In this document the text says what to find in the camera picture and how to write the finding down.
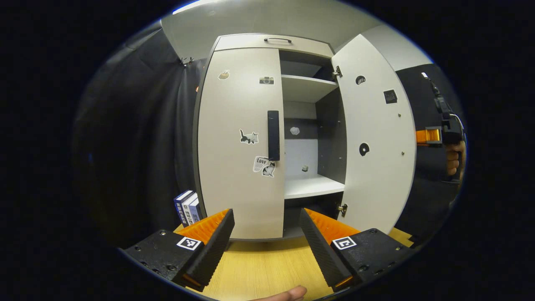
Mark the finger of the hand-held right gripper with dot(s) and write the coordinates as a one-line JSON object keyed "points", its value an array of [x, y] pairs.
{"points": [[428, 136]]}

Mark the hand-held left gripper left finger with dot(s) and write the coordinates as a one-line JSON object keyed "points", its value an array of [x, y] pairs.
{"points": [[215, 246]]}

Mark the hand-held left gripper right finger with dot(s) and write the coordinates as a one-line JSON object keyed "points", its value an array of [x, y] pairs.
{"points": [[319, 246]]}

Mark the light grey cabinet door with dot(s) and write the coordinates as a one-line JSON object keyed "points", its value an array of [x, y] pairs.
{"points": [[234, 188], [376, 184]]}

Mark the light grey double-door shoe cabinet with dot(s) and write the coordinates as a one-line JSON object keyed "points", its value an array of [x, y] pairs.
{"points": [[330, 138]]}

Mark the metal door hinge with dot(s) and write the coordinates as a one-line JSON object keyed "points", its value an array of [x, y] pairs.
{"points": [[342, 209], [337, 72]]}

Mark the white cabinet shelf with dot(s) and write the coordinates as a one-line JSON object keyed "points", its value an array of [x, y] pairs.
{"points": [[311, 186], [305, 87]]}

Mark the light grey cabinet drawer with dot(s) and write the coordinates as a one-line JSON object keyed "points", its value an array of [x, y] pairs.
{"points": [[246, 42]]}

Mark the blue and white book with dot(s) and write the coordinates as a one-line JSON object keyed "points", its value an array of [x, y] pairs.
{"points": [[182, 205], [197, 211], [190, 209]]}

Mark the black backdrop cloth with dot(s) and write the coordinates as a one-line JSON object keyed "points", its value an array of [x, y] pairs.
{"points": [[138, 133]]}

